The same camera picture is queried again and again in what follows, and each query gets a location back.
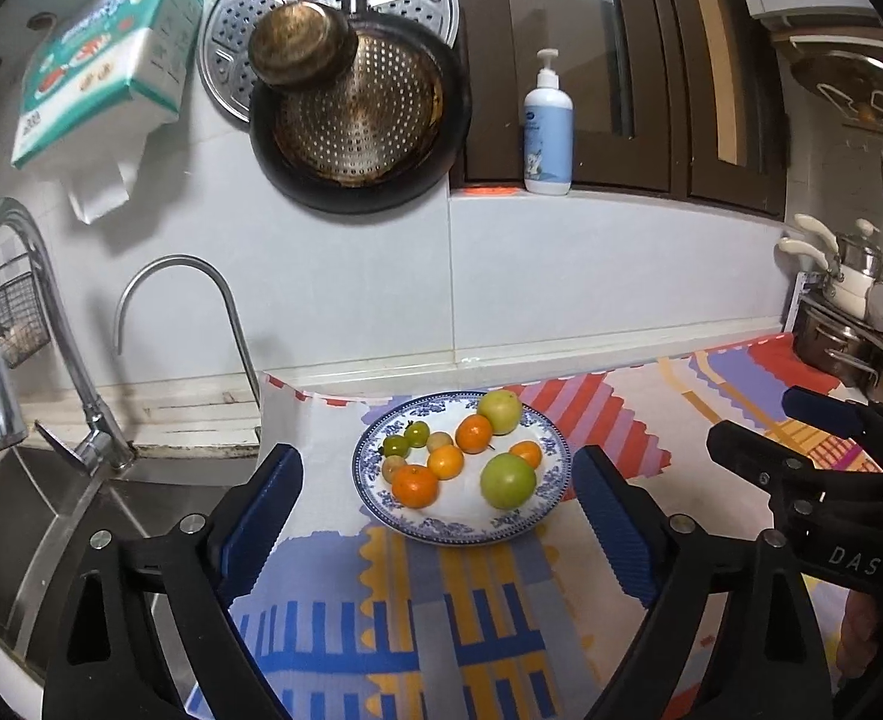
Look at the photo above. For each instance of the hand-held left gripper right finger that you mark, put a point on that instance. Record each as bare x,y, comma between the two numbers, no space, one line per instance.
614,532

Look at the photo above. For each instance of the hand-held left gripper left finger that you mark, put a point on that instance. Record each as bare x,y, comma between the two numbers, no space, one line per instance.
261,532

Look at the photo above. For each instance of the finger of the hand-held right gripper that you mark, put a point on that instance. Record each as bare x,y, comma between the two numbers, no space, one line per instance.
824,409
749,446

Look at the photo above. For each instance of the large green apple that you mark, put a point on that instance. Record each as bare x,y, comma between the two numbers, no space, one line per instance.
509,481

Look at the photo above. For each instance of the orange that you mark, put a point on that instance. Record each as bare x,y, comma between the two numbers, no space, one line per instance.
445,461
414,485
473,433
526,454

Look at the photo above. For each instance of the small tan fruit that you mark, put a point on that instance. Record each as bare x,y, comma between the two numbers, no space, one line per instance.
439,441
391,469

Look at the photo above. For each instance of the blue and white porcelain plate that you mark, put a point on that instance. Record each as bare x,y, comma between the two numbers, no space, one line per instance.
456,519

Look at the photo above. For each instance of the person's right hand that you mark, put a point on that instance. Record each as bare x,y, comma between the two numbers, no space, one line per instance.
858,634

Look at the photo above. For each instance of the colourful printed mat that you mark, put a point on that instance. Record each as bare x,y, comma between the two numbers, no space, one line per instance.
486,615

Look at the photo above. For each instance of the yellow-green apple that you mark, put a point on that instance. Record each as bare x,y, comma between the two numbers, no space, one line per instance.
500,410

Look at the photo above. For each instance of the small green fruit with stem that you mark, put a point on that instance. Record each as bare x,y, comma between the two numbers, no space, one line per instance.
416,435

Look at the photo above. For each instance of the thin gooseneck faucet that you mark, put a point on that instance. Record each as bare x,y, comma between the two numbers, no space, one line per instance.
238,337

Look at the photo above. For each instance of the steel kitchen sink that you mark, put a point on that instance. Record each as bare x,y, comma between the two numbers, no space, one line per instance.
21,517

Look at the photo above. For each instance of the large chrome kitchen faucet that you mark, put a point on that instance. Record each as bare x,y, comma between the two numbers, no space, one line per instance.
58,330

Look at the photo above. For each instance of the white and blue pump bottle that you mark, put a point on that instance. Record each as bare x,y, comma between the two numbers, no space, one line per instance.
548,135

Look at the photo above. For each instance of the black frying pan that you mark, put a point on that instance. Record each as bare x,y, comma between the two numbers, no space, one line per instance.
434,165

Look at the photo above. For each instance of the perforated metal insert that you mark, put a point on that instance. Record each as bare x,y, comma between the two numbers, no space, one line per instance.
366,112

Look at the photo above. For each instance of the small brass pot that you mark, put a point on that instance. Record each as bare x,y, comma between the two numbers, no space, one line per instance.
298,45

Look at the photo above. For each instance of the green and white tissue pack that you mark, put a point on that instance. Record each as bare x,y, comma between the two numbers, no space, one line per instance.
103,52

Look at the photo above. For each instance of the dark brown window frame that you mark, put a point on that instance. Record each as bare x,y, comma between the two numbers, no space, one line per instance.
651,90

